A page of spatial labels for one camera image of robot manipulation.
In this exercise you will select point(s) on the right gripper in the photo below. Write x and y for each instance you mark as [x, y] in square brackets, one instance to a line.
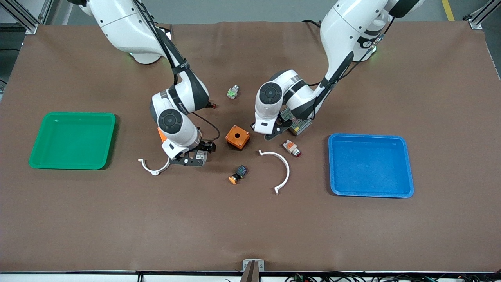
[206, 146]

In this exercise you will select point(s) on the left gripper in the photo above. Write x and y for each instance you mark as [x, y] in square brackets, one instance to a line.
[287, 123]

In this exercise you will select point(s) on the white circuit breaker red switch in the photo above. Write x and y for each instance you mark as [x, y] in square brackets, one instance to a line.
[202, 156]

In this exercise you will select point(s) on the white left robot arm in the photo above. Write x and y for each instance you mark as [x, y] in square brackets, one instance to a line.
[352, 27]

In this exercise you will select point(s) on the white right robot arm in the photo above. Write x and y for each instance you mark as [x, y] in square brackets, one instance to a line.
[129, 27]

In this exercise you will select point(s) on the orange box with hole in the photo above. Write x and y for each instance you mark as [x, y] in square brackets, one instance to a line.
[236, 137]
[161, 135]

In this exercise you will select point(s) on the green white small connector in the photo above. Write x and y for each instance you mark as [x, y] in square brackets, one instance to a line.
[232, 93]

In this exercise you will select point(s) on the black indicator red tip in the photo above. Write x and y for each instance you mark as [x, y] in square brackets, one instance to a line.
[213, 105]

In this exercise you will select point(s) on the orange pushbutton black body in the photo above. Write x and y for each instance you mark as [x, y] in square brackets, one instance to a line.
[238, 174]

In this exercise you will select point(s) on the red lamp orange white body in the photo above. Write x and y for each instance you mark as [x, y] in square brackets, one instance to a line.
[291, 147]

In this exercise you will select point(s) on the metal mesh power supply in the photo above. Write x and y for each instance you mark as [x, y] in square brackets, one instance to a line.
[299, 124]

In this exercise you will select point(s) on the brown table mat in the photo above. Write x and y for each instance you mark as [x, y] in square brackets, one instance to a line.
[250, 227]

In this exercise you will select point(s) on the blue plastic tray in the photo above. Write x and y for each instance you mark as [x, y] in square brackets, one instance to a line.
[372, 168]

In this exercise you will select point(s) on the green plastic tray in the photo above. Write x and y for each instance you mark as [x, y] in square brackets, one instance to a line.
[72, 141]

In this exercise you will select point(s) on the small white curved bracket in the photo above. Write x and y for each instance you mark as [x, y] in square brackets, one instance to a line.
[156, 172]

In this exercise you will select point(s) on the large white curved bracket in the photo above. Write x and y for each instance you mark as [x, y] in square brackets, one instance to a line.
[288, 170]

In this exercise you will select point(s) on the grey metal mount bracket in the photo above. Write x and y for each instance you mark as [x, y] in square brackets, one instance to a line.
[253, 266]

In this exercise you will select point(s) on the aluminium frame profile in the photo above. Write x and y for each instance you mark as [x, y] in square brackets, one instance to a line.
[475, 23]
[29, 25]

